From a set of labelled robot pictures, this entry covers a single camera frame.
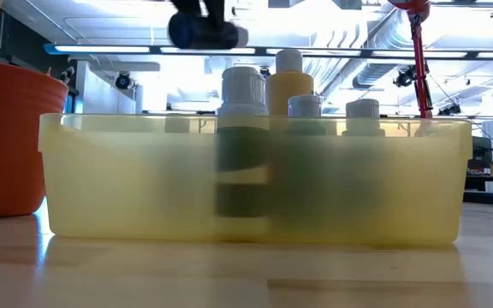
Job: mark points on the black ceiling spotlight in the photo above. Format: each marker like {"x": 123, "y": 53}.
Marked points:
{"x": 123, "y": 80}
{"x": 405, "y": 78}
{"x": 265, "y": 72}

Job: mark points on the long ceiling light strip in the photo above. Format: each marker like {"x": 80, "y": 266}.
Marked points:
{"x": 101, "y": 49}

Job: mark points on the grey ribbed air duct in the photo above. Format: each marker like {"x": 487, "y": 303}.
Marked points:
{"x": 375, "y": 72}

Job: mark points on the red desk lamp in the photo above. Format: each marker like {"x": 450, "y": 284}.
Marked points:
{"x": 419, "y": 64}

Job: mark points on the orange plastic cup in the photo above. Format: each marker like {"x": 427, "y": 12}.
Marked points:
{"x": 7, "y": 141}

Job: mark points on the dark green paint bottle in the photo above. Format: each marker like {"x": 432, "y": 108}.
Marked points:
{"x": 243, "y": 90}

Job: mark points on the large yellow paint bottle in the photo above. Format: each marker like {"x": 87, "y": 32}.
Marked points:
{"x": 289, "y": 85}

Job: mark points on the yellow translucent plastic bin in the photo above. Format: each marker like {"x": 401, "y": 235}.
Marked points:
{"x": 101, "y": 188}

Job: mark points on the small white paint bottle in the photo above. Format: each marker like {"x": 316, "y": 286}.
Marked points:
{"x": 363, "y": 109}

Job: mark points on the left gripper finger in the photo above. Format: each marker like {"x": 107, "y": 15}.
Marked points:
{"x": 186, "y": 6}
{"x": 216, "y": 13}

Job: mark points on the black monitor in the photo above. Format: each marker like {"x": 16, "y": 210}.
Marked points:
{"x": 482, "y": 152}

